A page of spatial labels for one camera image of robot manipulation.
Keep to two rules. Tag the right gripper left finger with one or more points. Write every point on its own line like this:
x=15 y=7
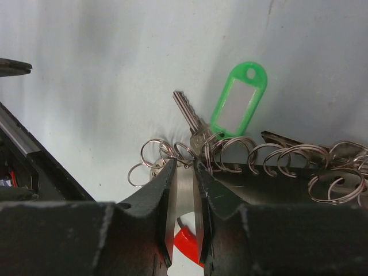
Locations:
x=132 y=237

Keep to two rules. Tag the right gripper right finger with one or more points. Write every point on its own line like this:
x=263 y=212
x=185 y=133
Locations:
x=317 y=236

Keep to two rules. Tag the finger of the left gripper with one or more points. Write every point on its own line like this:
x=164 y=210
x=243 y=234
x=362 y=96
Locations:
x=10 y=67

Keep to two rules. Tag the metal keyring holder red handle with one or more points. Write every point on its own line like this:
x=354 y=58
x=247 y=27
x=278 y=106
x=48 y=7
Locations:
x=276 y=171

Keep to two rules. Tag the green key tag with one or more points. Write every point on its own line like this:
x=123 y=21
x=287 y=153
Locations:
x=239 y=99

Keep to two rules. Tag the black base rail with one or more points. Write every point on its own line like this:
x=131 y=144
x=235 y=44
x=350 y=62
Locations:
x=33 y=167

